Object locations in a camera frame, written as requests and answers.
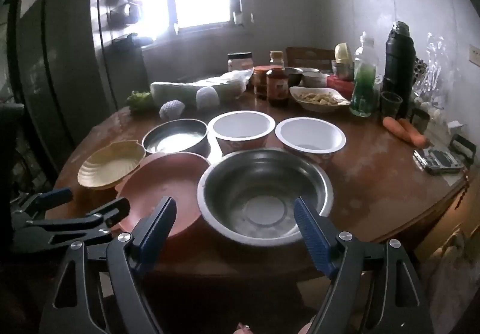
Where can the dark refrigerator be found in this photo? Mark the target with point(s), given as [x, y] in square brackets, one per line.
[67, 68]

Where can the yellow cup in steel cup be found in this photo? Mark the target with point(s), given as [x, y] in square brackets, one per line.
[343, 60]

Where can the small metal cup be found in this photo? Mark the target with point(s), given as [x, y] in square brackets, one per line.
[420, 120]

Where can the black thermos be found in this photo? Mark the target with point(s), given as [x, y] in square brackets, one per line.
[399, 64]

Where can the napa cabbage in plastic bag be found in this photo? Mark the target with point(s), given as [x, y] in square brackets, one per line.
[180, 88]

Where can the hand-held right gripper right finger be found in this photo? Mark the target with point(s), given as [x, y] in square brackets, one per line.
[311, 232]

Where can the black-lidded glass jar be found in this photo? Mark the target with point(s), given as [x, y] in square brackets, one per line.
[240, 63]

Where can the large steel bowl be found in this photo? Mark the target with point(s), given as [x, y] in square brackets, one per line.
[240, 184]

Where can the pink plate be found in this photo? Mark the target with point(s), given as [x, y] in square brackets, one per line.
[157, 180]

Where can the red sauce jar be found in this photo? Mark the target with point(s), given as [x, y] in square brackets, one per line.
[277, 88]
[260, 81]

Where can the fruit in white foam net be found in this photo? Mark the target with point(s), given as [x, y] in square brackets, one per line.
[207, 98]
[171, 110]

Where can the white ceramic bowl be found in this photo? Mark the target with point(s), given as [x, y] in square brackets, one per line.
[314, 79]

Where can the clear plastic wrap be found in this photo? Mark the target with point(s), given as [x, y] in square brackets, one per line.
[431, 68]

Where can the red box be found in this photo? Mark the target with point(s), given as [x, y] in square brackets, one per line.
[339, 86]

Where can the glass cup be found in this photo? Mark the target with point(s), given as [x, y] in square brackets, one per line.
[391, 103]

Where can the yellow shell-shaped plate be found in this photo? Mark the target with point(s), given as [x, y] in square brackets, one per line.
[108, 167]

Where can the white dish of food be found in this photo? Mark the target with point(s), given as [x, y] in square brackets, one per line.
[318, 98]

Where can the small white box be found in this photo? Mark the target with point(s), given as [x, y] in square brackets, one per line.
[455, 129]

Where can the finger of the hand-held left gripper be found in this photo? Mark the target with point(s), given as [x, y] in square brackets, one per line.
[56, 196]
[112, 211]

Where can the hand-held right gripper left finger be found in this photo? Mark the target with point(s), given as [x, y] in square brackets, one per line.
[159, 229]

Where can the green lettuce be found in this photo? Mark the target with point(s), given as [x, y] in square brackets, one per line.
[140, 101]

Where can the round steel plate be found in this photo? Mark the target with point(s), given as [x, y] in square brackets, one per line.
[174, 137]

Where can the wooden chair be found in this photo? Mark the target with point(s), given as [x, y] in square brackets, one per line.
[309, 56]

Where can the small steel bowl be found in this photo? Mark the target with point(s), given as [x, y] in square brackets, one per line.
[294, 75]

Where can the wall outlet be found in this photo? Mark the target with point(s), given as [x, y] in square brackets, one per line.
[475, 54]

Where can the green liquid plastic bottle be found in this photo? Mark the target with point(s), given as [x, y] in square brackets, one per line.
[363, 90]

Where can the white paper bowl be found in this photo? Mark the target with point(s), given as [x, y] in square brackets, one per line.
[242, 126]
[309, 133]

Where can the small spice bottle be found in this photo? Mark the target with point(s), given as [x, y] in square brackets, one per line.
[276, 58]

